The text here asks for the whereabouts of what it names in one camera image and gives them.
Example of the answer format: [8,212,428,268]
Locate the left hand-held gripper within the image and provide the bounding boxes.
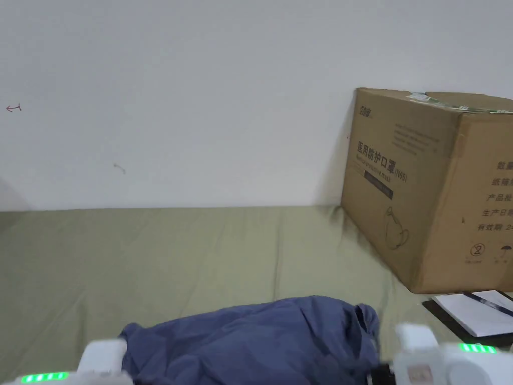
[11,338,135,385]

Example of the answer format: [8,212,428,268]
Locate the large brown cardboard carton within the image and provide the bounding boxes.
[341,88,513,295]

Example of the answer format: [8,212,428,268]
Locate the dark blue shirt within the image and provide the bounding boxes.
[117,295,381,385]

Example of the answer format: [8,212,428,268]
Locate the white paper booklet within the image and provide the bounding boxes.
[431,289,513,338]

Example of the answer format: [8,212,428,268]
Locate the bed with pale green sheet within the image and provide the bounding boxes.
[0,206,513,385]

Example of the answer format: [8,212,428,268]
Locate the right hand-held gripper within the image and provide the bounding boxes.
[368,323,513,385]

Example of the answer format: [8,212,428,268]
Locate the flat black folder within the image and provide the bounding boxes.
[422,298,513,346]

